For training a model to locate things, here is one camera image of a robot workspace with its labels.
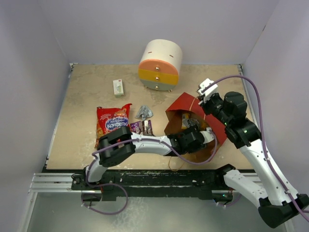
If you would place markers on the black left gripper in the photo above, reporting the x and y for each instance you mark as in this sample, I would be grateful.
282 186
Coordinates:
187 131

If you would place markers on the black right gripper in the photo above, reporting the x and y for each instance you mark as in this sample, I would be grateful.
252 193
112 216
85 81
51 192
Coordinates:
204 104

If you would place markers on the red brown paper bag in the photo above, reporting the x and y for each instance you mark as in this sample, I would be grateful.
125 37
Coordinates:
186 103

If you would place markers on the dark brown candy packet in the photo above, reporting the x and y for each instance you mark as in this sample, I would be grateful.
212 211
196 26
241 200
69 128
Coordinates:
147 128

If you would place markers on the silver foil snack packet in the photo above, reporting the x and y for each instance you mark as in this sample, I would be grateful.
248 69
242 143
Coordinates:
144 112

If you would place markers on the red candy snack bag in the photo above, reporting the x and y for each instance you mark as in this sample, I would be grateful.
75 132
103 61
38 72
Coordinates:
110 119

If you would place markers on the yellow candy packet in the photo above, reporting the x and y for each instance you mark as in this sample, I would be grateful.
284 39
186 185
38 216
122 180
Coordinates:
202 125

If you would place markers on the purple candy packet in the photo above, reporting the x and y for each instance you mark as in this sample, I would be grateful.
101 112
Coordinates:
137 127

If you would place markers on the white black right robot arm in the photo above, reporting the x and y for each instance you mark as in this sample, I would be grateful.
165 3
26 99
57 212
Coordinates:
277 200

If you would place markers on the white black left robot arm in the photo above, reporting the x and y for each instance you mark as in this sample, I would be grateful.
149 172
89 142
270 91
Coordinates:
117 146

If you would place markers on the round white mini drawer chest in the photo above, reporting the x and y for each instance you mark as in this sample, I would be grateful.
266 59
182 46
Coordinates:
159 67

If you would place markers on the small white green box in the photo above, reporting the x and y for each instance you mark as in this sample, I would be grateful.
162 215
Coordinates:
118 88

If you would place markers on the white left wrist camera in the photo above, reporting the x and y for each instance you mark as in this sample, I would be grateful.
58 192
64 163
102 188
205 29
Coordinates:
208 135

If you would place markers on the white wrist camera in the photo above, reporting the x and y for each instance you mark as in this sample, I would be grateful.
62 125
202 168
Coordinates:
208 135
206 89

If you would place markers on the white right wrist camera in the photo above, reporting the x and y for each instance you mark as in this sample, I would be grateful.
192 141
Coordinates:
206 89

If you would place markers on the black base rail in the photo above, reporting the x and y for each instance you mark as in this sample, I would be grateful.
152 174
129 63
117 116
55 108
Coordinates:
201 184

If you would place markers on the aluminium side rail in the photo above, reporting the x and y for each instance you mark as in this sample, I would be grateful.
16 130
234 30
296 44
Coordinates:
51 182

